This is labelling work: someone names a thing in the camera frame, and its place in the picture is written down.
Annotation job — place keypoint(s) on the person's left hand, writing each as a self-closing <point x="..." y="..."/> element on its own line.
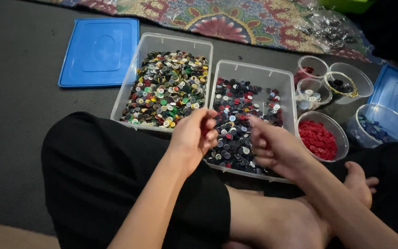
<point x="188" y="136"/>

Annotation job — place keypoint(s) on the person's right hand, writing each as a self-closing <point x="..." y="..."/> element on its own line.
<point x="282" y="152"/>

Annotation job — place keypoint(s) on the heap of red buttons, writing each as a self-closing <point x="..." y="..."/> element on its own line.
<point x="318" y="140"/>

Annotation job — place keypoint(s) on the pile of mixed colour buttons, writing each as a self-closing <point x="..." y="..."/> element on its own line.
<point x="166" y="88"/>

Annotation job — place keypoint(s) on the clear cup with red buttons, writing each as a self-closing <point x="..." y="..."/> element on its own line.
<point x="339" y="129"/>

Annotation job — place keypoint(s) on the clear cup with white buttons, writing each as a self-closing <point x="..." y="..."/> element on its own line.
<point x="314" y="95"/>

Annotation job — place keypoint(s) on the clear bin of dark buttons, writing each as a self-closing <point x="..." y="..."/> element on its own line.
<point x="282" y="83"/>

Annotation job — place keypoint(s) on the person's bare lower leg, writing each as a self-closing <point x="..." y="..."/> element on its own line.
<point x="275" y="221"/>

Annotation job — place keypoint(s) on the person's bare foot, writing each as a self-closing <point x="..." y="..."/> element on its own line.
<point x="359" y="183"/>

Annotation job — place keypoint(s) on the gold-rimmed cup with black buttons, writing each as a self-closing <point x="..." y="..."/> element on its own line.
<point x="340" y="86"/>

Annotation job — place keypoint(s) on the clear cup with maroon buttons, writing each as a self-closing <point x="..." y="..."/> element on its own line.
<point x="311" y="67"/>

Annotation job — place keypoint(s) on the person's black shorts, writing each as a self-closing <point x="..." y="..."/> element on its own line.
<point x="98" y="173"/>

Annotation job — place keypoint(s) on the clear bin of mixed buttons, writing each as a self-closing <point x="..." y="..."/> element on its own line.
<point x="140" y="52"/>

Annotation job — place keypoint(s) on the clear cup with blue buttons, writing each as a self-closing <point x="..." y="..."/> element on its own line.
<point x="380" y="126"/>

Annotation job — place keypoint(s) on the empty clear plastic cup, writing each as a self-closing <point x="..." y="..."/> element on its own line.
<point x="361" y="77"/>

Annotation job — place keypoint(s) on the colourful patterned cloth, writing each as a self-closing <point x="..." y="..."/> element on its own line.
<point x="226" y="20"/>

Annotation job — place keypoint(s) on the blue plastic lid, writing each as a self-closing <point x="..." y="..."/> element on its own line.
<point x="98" y="52"/>
<point x="397" y="91"/>

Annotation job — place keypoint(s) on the clear bag of dark buttons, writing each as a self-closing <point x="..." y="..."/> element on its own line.
<point x="330" y="33"/>

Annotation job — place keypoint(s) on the green plastic container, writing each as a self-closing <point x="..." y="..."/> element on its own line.
<point x="346" y="5"/>

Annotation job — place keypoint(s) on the black fabric bundle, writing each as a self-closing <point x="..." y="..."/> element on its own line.
<point x="392" y="31"/>

